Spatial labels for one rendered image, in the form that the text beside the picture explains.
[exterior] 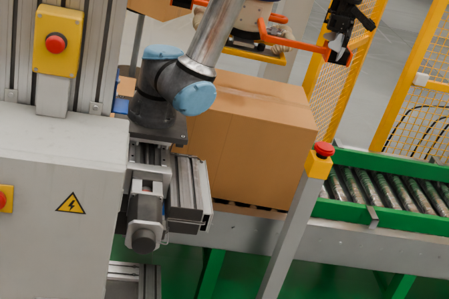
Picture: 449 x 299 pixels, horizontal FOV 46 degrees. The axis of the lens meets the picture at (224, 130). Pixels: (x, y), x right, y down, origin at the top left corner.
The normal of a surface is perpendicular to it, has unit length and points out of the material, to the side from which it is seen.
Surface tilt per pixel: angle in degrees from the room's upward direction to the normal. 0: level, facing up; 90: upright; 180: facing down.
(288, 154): 90
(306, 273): 0
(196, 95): 97
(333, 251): 90
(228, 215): 90
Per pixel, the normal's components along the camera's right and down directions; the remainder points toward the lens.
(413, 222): 0.07, 0.51
